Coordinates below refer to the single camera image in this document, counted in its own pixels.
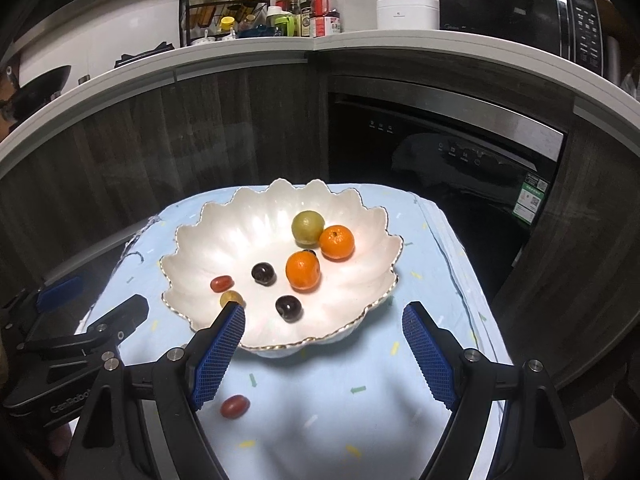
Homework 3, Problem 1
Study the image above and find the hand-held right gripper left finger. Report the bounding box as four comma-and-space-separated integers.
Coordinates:
67, 302, 247, 480

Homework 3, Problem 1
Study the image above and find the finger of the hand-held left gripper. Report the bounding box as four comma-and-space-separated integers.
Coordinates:
0, 276, 82, 343
22, 294, 150, 358

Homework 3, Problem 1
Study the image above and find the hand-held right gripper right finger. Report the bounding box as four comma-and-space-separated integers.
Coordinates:
401, 301, 583, 480

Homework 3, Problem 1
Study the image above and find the white scalloped bowl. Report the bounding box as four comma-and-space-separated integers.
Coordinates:
160, 178, 403, 358

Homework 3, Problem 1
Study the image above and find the orange tangerine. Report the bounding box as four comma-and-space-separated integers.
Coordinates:
285, 250, 321, 292
319, 225, 356, 261

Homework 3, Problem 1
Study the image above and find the green round plum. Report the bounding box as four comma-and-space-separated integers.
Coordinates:
291, 210, 326, 247

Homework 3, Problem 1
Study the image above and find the light blue patterned tablecloth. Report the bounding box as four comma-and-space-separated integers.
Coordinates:
75, 183, 513, 480

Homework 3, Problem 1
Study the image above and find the built-in black dishwasher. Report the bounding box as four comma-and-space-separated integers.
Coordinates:
325, 75, 568, 306

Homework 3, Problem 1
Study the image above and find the dark wood cabinet panel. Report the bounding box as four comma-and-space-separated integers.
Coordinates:
0, 57, 328, 306
492, 105, 640, 391

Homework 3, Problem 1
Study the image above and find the black wok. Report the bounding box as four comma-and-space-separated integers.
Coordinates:
0, 64, 73, 126

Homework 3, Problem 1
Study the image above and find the black stove grate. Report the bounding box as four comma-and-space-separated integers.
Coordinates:
115, 41, 176, 68

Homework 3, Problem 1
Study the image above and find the white kitchen countertop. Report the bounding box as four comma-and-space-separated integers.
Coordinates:
0, 27, 640, 181

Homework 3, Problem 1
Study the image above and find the green and white cup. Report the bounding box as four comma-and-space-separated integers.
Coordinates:
266, 6, 297, 38

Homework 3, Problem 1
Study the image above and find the white rice cooker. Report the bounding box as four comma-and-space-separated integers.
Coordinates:
376, 0, 441, 31

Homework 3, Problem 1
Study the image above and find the black microwave oven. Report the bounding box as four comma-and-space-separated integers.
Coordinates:
437, 0, 621, 78

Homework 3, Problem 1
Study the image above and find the black wire spice rack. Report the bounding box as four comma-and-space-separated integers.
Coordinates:
179, 0, 272, 48

